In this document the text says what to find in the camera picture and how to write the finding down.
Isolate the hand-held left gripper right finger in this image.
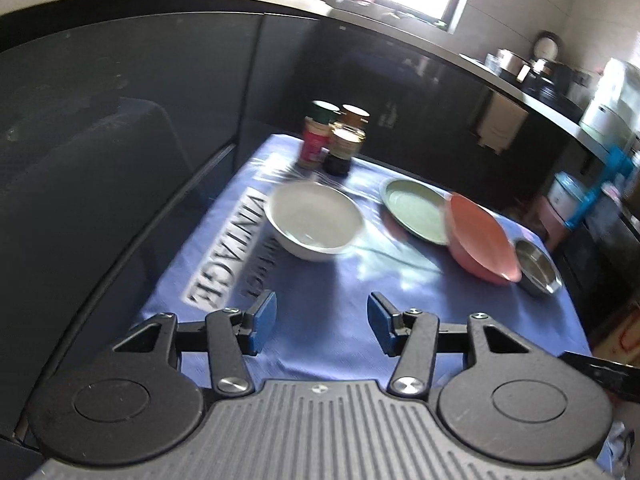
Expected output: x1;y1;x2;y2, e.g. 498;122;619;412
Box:
366;291;561;397

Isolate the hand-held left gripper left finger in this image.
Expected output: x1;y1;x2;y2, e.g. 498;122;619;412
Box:
111;290;278;397

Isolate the white bowl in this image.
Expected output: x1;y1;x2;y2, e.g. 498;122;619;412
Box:
264;181;366;262

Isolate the green plate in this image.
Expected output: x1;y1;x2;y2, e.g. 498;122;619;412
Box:
379;178;451;246

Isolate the pink plate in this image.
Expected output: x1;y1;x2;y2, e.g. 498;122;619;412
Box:
444;192;523;286

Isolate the stainless steel bowl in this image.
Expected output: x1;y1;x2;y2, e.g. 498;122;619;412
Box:
514;239;563;297

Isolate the blue printed tablecloth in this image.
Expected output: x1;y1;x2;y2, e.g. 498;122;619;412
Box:
131;133;593;386

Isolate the pink stool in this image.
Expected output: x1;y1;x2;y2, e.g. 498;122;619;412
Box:
530;197;568;253

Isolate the dark sauce bottle brown cap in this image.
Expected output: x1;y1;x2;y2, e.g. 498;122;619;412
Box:
322;104;370;177

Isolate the red spice bottle green cap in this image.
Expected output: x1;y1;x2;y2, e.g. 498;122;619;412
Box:
296;100;341;170

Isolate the light blue pot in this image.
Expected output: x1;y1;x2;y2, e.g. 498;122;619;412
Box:
547;171;593;221

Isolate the blue plastic stand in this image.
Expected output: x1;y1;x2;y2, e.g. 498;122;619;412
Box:
565;145;636;228

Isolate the white rice cooker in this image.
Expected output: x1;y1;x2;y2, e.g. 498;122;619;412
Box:
580;57;640;143

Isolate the steel pot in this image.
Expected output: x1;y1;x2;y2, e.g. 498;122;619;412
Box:
487;49;531;81

